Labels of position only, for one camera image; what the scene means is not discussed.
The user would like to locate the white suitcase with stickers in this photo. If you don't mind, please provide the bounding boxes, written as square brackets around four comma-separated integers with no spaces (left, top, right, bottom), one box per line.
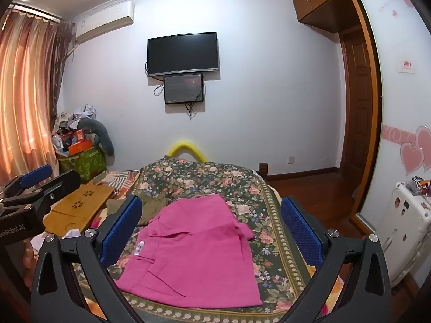
[376,182,431,278]

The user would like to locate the pink orange curtain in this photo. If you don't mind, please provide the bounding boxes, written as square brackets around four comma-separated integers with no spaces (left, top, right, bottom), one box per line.
[0,5,76,185]

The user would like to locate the green patterned storage bag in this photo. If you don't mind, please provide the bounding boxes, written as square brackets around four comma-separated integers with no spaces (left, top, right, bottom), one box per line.
[57,146,107,182]

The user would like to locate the yellow foam tube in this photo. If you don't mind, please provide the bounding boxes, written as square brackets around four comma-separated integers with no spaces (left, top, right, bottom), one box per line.
[167,140,207,162]

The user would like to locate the wooden overhead cabinet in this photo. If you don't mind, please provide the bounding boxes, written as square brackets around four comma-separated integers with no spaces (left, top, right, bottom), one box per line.
[291,0,357,33]

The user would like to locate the grey plush pillow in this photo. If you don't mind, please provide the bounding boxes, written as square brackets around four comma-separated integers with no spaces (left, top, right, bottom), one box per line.
[78,118,115,156]

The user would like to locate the wooden door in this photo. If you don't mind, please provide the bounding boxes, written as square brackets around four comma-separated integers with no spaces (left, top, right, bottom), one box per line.
[338,27,375,180]

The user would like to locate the colourful orange fleece blanket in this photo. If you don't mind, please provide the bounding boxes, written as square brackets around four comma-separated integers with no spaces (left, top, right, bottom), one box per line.
[321,269,348,317]

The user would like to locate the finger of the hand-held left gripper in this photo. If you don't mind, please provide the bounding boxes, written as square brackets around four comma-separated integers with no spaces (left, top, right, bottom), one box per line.
[33,170,82,207]
[0,164,52,203]

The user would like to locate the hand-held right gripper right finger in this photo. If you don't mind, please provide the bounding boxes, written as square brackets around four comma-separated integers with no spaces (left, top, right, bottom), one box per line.
[279,196,393,323]

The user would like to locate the bamboo lap desk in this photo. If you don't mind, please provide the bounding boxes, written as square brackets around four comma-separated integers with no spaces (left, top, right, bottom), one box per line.
[42,184,113,238]

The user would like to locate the floral green blanket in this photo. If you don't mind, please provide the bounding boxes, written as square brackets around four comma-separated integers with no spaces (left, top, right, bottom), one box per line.
[72,155,319,323]

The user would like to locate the orange box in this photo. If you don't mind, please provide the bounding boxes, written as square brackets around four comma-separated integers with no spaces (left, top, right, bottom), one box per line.
[67,140,92,154]

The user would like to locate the olive green garment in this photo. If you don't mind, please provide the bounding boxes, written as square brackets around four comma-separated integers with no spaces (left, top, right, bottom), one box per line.
[107,192,169,226]

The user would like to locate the white heart-print wardrobe door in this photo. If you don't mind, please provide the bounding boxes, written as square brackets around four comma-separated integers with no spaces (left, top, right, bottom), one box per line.
[350,0,431,229]

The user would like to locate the striped blanket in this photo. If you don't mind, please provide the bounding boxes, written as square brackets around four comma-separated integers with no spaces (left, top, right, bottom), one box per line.
[98,170,140,197]

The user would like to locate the pile of clothes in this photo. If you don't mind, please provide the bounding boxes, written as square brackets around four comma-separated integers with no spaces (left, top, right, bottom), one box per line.
[55,104,96,132]

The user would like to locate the small black monitor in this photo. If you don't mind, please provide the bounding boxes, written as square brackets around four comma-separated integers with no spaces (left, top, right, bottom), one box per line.
[164,73,204,105]

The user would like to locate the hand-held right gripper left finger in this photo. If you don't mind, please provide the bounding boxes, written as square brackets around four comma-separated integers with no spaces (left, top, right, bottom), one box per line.
[30,195,145,323]

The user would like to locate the white air conditioner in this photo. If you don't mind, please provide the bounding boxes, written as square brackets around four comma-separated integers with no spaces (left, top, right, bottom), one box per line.
[75,1,135,44]

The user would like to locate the black wall television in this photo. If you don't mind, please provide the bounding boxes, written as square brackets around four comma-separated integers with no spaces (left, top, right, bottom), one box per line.
[147,32,220,77]

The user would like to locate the pink pants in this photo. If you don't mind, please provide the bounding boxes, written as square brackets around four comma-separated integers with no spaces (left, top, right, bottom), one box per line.
[115,194,264,309]

